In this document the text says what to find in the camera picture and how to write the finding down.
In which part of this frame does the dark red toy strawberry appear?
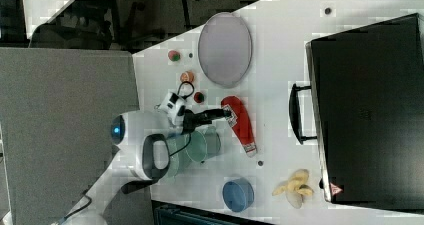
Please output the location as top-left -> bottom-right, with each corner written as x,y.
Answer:
193,92 -> 205,103

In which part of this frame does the blue plastic cup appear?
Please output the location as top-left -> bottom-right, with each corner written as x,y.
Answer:
222,178 -> 254,213

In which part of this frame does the red plush ketchup bottle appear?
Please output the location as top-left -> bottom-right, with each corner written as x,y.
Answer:
221,96 -> 257,157

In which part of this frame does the yellow peeled banana toy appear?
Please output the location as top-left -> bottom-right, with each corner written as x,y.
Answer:
272,169 -> 314,209

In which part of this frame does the silver toaster oven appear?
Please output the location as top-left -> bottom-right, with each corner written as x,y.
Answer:
305,13 -> 424,214

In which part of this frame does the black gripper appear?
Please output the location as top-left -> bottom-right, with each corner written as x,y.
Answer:
182,109 -> 230,134

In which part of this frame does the blue metal rail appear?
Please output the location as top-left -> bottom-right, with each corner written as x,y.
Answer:
154,204 -> 268,225

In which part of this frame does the green plastic cup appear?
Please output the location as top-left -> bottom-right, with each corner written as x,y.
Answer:
186,126 -> 221,163

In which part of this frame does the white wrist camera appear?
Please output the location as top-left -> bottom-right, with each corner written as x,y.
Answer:
158,92 -> 186,126

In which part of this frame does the orange slice toy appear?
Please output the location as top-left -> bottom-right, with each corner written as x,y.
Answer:
180,71 -> 195,83

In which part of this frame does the black cable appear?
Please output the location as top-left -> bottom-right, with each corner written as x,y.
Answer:
176,81 -> 196,100

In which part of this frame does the round grey plate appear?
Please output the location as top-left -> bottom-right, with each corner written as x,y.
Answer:
198,12 -> 252,88

